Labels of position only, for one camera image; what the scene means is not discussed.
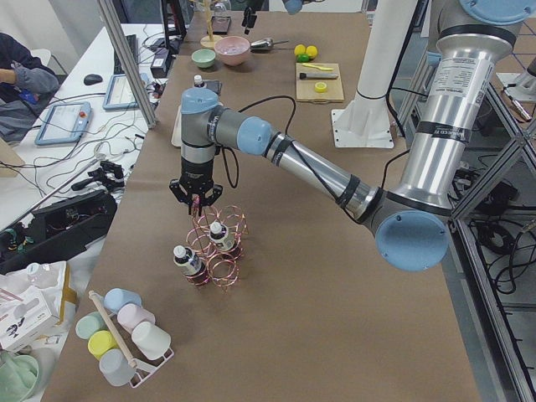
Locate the tea bottle picked up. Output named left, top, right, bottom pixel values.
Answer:
left=193, top=75, right=205, bottom=88

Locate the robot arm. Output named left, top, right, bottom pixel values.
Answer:
left=169, top=1, right=535, bottom=271

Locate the teach pendant near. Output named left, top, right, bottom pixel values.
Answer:
left=34, top=101, right=92, bottom=146

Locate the yellow lemon far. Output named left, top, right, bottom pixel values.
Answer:
left=294, top=44, right=307, bottom=56

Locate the black framed glass tray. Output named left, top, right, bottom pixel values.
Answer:
left=211, top=16, right=231, bottom=35

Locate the aluminium frame post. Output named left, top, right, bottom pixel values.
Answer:
left=97, top=0, right=157, bottom=129

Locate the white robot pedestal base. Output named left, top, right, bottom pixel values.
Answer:
left=332, top=0, right=418, bottom=148

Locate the steel muddler black tip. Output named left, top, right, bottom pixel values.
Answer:
left=298, top=72, right=338, bottom=80

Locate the copper wire bottle basket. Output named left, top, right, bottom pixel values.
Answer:
left=186, top=205, right=249, bottom=290

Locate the tea bottle middle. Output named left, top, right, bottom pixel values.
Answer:
left=209, top=221, right=235, bottom=252

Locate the white rabbit serving tray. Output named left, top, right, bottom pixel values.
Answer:
left=171, top=106, right=182, bottom=148

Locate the green lime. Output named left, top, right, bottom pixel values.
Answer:
left=306, top=45, right=318, bottom=59

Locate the yellow plastic knife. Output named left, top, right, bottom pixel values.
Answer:
left=301, top=63, right=334, bottom=72

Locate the teach pendant far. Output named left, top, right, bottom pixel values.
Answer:
left=102, top=74, right=137, bottom=111

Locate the steel ice scoop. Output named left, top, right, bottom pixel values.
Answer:
left=250, top=38, right=289, bottom=53

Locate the bamboo cutting board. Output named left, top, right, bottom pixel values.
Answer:
left=296, top=63, right=344, bottom=103

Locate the pastel cup rack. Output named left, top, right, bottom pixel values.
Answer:
left=85, top=288, right=175, bottom=389

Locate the half lemon slice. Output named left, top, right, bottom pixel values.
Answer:
left=314, top=81, right=328, bottom=93

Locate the green bowl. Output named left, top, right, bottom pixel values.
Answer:
left=191, top=49, right=216, bottom=69

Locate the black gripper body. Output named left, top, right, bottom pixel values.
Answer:
left=242, top=7, right=256, bottom=34
left=169, top=161, right=222, bottom=206

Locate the pink bowl of ice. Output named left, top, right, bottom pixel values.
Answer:
left=214, top=36, right=250, bottom=66

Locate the tea bottle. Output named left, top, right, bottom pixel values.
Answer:
left=173, top=245, right=206, bottom=282
left=209, top=221, right=235, bottom=252

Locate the teach pendant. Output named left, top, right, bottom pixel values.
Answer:
left=102, top=74, right=137, bottom=111
left=34, top=101, right=92, bottom=146

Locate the wooden cup tree stand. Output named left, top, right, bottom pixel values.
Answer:
left=188, top=0, right=222, bottom=49

